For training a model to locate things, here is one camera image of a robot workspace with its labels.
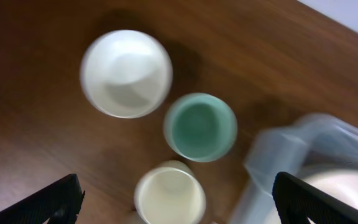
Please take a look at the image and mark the beige large bowl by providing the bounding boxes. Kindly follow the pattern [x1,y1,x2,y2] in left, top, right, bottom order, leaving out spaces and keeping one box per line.
[297,169,358,210]

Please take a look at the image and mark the mint green cup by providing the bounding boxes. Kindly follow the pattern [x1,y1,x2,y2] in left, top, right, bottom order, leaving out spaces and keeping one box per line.
[163,93,237,162]

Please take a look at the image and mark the cream white cup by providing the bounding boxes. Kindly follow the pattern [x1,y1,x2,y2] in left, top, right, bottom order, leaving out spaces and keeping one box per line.
[134,160,206,224]

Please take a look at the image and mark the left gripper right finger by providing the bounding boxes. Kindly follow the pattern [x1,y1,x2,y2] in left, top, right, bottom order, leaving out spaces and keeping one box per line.
[272,172,358,224]

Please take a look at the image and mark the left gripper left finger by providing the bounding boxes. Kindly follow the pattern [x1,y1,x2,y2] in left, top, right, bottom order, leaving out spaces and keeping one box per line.
[0,174,85,224]

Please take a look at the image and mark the clear plastic storage container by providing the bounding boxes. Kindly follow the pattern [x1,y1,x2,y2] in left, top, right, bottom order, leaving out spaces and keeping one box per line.
[229,114,358,223]

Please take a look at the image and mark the white small bowl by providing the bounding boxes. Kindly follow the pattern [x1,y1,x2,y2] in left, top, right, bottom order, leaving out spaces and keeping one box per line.
[80,30,173,119]

